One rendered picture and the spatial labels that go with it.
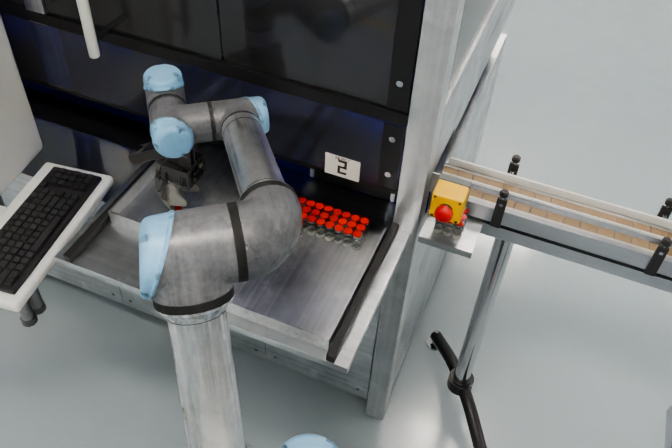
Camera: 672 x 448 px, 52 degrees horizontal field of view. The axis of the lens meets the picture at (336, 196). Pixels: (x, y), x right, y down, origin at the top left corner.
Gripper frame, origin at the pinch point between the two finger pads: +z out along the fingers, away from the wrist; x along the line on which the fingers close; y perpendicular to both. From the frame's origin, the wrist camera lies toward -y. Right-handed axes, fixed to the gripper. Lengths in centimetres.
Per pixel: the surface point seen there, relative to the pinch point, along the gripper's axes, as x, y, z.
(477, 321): 34, 72, 48
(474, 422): 25, 80, 84
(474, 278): 90, 65, 95
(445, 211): 16, 59, -6
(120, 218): -6.6, -10.6, 4.2
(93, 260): -17.9, -10.3, 6.9
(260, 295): -11.6, 27.6, 6.7
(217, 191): 12.7, 3.5, 6.6
